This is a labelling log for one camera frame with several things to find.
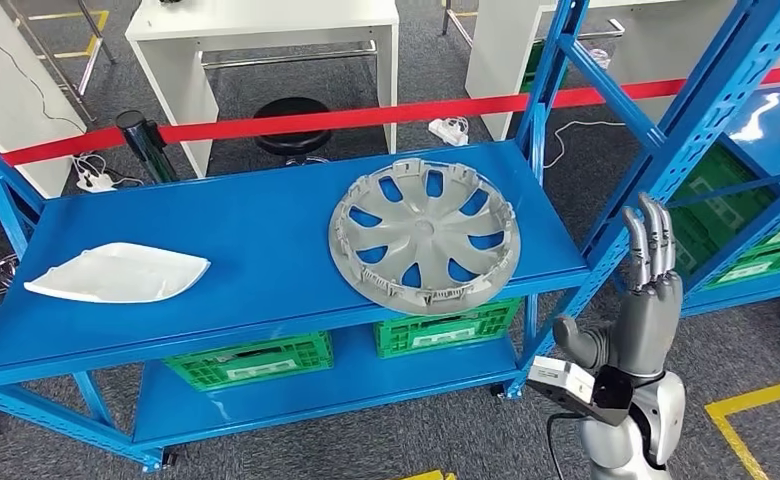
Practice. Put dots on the blue metal shelf rack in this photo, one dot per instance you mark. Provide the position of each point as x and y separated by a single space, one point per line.
761 139
264 232

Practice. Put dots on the metal tube frame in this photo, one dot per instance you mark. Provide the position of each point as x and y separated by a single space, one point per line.
65 85

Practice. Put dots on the white desk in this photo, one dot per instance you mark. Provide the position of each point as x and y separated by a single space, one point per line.
6 99
264 16
502 60

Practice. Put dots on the black round stool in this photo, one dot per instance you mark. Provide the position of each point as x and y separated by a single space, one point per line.
294 142

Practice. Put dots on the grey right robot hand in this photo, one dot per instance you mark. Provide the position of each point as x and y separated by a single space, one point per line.
648 318

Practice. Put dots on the clear plastic bag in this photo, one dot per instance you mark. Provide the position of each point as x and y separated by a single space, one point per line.
599 58

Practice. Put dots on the grey plastic wheel hubcap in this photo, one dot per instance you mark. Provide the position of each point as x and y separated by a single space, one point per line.
423 228

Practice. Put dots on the black camera bracket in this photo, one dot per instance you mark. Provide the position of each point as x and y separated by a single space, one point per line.
612 397

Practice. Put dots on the white power strip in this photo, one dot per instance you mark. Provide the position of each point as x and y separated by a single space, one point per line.
95 182
446 130

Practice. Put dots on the white plastic shell part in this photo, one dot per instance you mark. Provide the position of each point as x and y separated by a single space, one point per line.
118 275

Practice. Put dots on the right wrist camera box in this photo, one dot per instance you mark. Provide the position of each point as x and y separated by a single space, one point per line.
559 384

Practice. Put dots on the red barrier belt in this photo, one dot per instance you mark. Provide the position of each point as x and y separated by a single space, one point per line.
297 124

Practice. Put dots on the black stanchion post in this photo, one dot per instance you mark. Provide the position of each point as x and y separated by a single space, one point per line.
141 142

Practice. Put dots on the yellow floor tape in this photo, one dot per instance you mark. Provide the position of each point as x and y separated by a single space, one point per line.
761 396
59 54
430 476

